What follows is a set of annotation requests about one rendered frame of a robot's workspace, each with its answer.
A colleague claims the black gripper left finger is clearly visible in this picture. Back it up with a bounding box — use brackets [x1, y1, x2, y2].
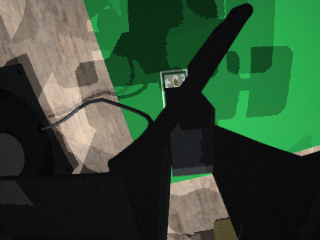
[0, 136, 172, 240]

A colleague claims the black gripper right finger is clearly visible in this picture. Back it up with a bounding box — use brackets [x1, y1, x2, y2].
[212, 124, 320, 240]

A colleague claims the green circuit board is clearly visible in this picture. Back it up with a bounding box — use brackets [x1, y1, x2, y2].
[84, 0, 320, 153]

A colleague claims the black cooling fan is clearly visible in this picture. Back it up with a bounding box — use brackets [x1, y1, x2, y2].
[0, 64, 73, 176]

